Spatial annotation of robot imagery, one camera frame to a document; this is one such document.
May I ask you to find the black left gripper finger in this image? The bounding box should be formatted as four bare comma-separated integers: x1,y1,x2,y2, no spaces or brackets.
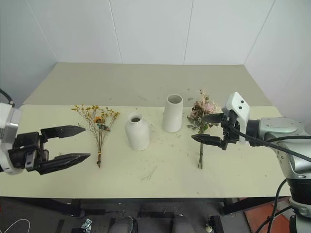
40,125,86,142
38,152,91,175

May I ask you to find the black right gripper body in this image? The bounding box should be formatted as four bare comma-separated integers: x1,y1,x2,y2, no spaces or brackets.
220,110,242,150

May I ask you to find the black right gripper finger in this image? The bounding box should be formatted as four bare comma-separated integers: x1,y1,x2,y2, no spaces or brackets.
191,134,225,147
202,113,224,125

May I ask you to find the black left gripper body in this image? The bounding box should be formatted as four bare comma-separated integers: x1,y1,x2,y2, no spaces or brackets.
8,132,50,172

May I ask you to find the white tapered cylinder vase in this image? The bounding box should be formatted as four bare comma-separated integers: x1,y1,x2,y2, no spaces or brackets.
162,94,184,133

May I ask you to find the white bottle-shaped ceramic vase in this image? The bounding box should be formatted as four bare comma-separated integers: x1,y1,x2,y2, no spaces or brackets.
124,112,150,152

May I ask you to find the pink dried flower bouquet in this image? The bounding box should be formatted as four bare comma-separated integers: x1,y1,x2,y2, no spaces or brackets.
186,88,221,170

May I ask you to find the yellow dried flower bunch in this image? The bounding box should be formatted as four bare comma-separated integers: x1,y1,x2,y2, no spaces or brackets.
70,103,121,169

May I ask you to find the silver metal clamp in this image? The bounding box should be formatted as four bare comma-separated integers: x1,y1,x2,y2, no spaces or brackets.
79,217,93,231

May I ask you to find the dark rounded robot knee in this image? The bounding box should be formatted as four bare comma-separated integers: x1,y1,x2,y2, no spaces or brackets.
171,215,193,233
109,216,138,233

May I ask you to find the red floor mat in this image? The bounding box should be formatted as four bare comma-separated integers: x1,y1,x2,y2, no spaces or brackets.
242,197,294,233

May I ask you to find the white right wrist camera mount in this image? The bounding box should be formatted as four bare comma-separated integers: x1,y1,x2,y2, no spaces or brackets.
223,92,251,147

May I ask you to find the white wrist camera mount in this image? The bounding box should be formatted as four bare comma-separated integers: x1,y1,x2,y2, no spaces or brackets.
0,137,25,176
223,92,251,147

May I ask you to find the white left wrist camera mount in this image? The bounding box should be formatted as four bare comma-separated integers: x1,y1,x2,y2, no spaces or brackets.
0,137,25,176

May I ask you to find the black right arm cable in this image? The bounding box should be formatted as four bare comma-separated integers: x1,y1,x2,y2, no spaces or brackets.
222,120,311,163

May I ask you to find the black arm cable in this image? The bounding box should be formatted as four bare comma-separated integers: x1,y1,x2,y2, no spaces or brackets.
222,120,311,163
0,89,16,108

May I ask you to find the black metal table frame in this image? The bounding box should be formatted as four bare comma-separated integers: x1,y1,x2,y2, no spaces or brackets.
0,196,294,217

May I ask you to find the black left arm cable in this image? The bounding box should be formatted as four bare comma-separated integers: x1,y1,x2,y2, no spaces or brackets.
0,89,16,108

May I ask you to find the thin white floor cable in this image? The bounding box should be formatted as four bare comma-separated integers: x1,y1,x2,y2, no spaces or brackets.
0,219,32,233

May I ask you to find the black bracket with white knob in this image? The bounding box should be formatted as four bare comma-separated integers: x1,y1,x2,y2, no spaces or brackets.
205,214,225,233

